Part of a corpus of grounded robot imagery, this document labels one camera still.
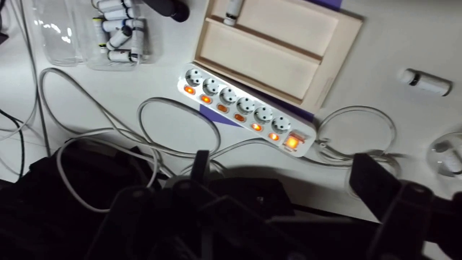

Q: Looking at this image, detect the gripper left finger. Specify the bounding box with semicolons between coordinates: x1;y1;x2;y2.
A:
87;150;221;260

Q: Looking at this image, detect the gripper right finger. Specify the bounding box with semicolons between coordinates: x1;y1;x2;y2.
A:
349;153;462;260

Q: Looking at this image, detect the glass jar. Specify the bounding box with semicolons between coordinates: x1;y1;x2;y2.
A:
426;132;462;178

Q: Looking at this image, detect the black cloth bag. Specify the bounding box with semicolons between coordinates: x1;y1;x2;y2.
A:
0;140;165;260

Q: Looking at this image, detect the white power strip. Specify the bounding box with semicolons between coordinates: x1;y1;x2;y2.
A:
176;63;318;158

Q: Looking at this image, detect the white marker with black band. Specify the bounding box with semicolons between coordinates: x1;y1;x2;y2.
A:
223;0;245;26
398;68;453;97

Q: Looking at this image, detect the clear plastic container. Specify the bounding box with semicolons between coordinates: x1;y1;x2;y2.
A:
72;0;151;71
32;0;88;68

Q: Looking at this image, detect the wooden tray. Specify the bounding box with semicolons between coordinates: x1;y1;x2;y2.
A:
193;0;364;113

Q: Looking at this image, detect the heap of white markers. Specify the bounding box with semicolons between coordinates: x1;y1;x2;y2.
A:
92;0;147;64

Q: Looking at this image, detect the black cylindrical object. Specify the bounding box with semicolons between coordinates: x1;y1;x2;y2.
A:
144;0;190;23

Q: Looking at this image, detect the white cable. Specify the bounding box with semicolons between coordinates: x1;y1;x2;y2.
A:
38;67;402;213

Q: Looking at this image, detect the black cable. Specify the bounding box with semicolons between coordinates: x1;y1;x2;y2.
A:
0;108;26;178

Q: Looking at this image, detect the grey cable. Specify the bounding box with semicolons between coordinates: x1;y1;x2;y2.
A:
18;0;51;156

